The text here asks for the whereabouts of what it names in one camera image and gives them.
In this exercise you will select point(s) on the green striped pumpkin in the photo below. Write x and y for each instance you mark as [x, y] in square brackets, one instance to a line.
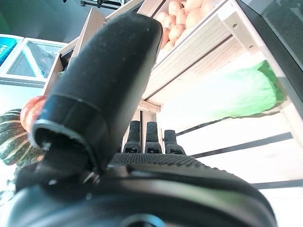
[11, 137]

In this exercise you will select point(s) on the small orange pumpkin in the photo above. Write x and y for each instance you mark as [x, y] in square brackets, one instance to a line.
[30, 111]

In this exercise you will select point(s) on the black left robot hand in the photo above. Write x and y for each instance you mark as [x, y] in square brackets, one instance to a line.
[94, 82]

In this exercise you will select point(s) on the tan potato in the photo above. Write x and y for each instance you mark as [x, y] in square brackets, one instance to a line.
[177, 32]
[181, 15]
[168, 45]
[162, 17]
[196, 14]

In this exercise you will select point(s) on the wooden slatted crate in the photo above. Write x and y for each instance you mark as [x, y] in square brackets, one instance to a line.
[146, 7]
[189, 59]

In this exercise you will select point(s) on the wooden display rack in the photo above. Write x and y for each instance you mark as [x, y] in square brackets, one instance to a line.
[91, 28]

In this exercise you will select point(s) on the white green napa cabbage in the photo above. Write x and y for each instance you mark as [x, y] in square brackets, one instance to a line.
[236, 94]

